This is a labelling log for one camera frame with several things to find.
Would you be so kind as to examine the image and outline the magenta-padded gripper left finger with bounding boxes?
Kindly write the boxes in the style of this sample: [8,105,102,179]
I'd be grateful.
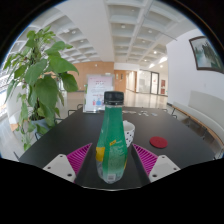
[42,142,98,186]

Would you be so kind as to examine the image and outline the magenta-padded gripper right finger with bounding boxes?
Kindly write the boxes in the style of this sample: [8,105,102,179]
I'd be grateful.
[126,142,182,186]

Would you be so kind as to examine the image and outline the green plastic drink bottle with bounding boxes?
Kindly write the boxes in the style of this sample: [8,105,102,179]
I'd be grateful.
[95,90,129,184]

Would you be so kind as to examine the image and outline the flat round red coaster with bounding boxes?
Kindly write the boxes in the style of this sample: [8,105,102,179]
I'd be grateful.
[149,135,169,150]

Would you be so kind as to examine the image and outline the white dotted mug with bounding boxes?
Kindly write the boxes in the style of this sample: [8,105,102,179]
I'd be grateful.
[122,119,136,148]

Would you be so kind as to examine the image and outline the black metal chairs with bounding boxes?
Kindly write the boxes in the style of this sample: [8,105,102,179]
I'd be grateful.
[13,103,179,161]

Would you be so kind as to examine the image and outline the white cushioned bench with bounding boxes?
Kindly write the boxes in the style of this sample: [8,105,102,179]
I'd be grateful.
[171,90,224,148]

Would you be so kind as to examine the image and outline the green leafy potted plant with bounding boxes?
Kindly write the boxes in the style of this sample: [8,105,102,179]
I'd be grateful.
[3,25,80,152]

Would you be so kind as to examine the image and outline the dark-framed glass door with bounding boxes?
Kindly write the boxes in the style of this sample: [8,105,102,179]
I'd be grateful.
[149,71,160,95]

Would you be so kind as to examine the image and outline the clear acrylic sign stand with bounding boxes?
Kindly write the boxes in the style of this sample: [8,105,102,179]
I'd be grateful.
[83,73,115,114]

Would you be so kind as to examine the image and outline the framed landscape painting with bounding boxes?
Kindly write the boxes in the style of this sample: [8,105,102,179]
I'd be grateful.
[188,35,224,75]

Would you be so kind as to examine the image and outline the round ceiling lights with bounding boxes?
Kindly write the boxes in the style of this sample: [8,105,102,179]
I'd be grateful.
[68,23,168,69]

